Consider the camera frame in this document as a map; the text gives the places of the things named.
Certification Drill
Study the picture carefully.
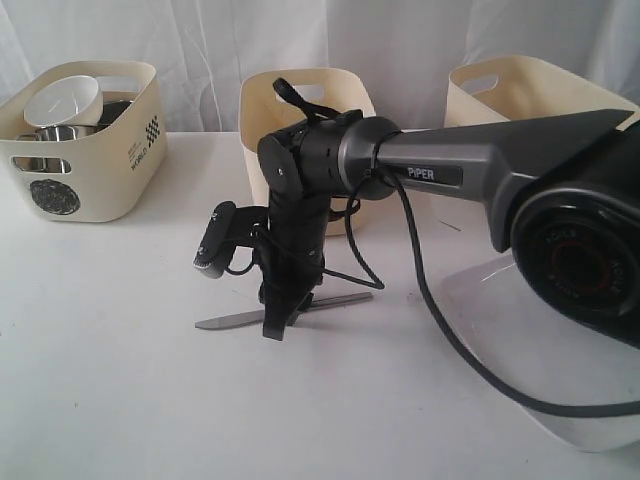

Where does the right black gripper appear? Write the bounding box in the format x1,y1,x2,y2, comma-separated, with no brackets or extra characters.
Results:
227,193,330,341

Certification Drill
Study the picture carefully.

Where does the steel table knife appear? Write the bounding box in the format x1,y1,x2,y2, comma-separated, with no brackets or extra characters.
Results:
194,292,373,331

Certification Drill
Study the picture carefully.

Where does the cream bin with triangle mark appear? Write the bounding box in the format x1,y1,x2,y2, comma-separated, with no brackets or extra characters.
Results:
238,67,376,207

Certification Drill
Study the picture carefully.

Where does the stainless steel bowl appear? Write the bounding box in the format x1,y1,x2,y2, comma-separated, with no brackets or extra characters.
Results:
12,156,72,174

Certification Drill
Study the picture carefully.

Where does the steel mug with handle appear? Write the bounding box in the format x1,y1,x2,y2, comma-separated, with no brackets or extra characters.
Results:
15,125,100,142

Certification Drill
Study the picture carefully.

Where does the white ceramic bowl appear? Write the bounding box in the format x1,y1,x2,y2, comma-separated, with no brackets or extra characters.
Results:
23,75,103,128

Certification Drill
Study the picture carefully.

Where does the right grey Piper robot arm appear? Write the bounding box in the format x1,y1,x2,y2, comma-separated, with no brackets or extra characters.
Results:
255,109,639,346

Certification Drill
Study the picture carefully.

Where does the cream bin with circle mark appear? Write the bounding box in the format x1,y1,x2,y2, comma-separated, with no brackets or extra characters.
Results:
1,60,167,222

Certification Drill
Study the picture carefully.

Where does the white square plate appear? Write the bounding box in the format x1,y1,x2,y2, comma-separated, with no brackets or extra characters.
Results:
442,257,640,453

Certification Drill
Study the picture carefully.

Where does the white backdrop curtain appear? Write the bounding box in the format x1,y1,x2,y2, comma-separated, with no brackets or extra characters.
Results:
1,0,639,131

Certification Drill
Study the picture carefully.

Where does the cream bin with square mark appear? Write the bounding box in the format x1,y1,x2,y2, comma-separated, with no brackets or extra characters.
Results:
444,55,639,130

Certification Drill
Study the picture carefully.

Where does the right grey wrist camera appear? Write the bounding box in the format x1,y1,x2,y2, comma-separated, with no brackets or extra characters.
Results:
193,201,236,279

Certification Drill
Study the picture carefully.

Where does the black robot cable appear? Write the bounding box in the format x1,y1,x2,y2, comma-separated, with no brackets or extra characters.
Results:
224,77,640,416

